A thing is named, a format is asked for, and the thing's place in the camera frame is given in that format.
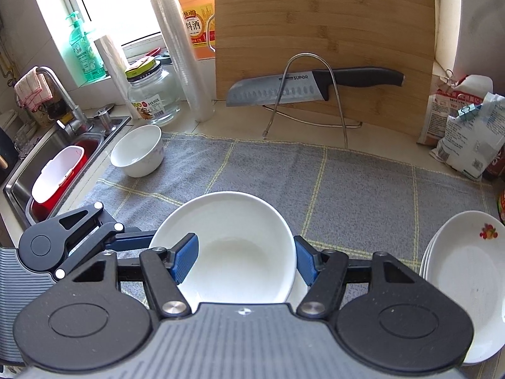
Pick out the white and blue bag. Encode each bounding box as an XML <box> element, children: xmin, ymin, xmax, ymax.
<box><xmin>430</xmin><ymin>92</ymin><xmax>505</xmax><ymax>182</ymax></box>

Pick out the stack of clear plastic cups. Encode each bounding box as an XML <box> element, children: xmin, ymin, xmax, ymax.
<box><xmin>147</xmin><ymin>0</ymin><xmax>216</xmax><ymax>122</ymax></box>

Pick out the dark vinegar bottle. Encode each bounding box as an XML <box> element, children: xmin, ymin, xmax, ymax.
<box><xmin>483</xmin><ymin>154</ymin><xmax>505</xmax><ymax>182</ymax></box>

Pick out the blue binder clip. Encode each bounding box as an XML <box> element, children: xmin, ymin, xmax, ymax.
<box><xmin>457</xmin><ymin>104</ymin><xmax>481</xmax><ymax>120</ymax></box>

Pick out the metal sink knob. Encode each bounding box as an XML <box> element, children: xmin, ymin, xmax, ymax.
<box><xmin>97</xmin><ymin>104</ymin><xmax>117</xmax><ymax>131</ymax></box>

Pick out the checked dish rag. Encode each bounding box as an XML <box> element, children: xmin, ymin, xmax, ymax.
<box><xmin>15</xmin><ymin>67</ymin><xmax>54</xmax><ymax>109</ymax></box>

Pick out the window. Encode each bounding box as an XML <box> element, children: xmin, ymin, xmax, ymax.
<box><xmin>59</xmin><ymin>0</ymin><xmax>182</xmax><ymax>48</ymax></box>

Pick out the green dish soap bottle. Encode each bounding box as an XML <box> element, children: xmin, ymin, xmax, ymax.
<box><xmin>65</xmin><ymin>11</ymin><xmax>107</xmax><ymax>84</ymax></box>

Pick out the white plastic container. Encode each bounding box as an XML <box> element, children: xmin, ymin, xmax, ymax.
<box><xmin>31</xmin><ymin>145</ymin><xmax>88</xmax><ymax>203</ymax></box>

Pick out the white floral bowl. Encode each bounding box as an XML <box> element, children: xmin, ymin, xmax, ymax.
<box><xmin>110</xmin><ymin>124</ymin><xmax>164</xmax><ymax>178</ymax></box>
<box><xmin>149</xmin><ymin>191</ymin><xmax>296</xmax><ymax>312</ymax></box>
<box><xmin>282</xmin><ymin>272</ymin><xmax>312</xmax><ymax>306</ymax></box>

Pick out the roll of plastic bags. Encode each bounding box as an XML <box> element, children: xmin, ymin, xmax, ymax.
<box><xmin>93</xmin><ymin>35</ymin><xmax>140</xmax><ymax>121</ymax></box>

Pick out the metal faucet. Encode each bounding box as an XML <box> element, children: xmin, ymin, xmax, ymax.
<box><xmin>37</xmin><ymin>66</ymin><xmax>88</xmax><ymax>135</ymax></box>

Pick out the black-handled kitchen knife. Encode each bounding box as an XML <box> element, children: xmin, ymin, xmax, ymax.
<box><xmin>226</xmin><ymin>67</ymin><xmax>406</xmax><ymax>107</ymax></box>

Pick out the glass jar with lid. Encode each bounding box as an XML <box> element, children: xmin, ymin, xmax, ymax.
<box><xmin>125</xmin><ymin>57</ymin><xmax>183</xmax><ymax>126</ymax></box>

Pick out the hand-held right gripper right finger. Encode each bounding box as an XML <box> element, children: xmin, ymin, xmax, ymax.
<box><xmin>294</xmin><ymin>236</ymin><xmax>425</xmax><ymax>320</ymax></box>

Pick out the metal wire board rack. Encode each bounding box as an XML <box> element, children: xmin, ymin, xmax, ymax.
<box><xmin>262</xmin><ymin>52</ymin><xmax>363</xmax><ymax>148</ymax></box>

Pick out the orange cooking wine jug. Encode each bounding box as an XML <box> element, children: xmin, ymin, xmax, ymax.
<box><xmin>174</xmin><ymin>0</ymin><xmax>217</xmax><ymax>61</ymax></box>

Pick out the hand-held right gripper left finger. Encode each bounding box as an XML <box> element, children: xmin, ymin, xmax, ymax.
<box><xmin>69</xmin><ymin>233</ymin><xmax>199</xmax><ymax>320</ymax></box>

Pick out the grey checked dish towel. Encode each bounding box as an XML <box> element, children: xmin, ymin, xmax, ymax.
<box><xmin>67</xmin><ymin>132</ymin><xmax>498</xmax><ymax>285</ymax></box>

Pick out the red basin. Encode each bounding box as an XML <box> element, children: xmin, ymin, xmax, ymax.
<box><xmin>26</xmin><ymin>140</ymin><xmax>104</xmax><ymax>226</ymax></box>

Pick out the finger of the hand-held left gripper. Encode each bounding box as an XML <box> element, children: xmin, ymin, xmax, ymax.
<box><xmin>37</xmin><ymin>201</ymin><xmax>158</xmax><ymax>279</ymax></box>

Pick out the bamboo cutting board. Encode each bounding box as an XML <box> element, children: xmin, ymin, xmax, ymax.
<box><xmin>214</xmin><ymin>0</ymin><xmax>435</xmax><ymax>143</ymax></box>

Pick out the red and white bag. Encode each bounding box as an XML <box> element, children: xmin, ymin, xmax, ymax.
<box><xmin>416</xmin><ymin>75</ymin><xmax>494</xmax><ymax>147</ymax></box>

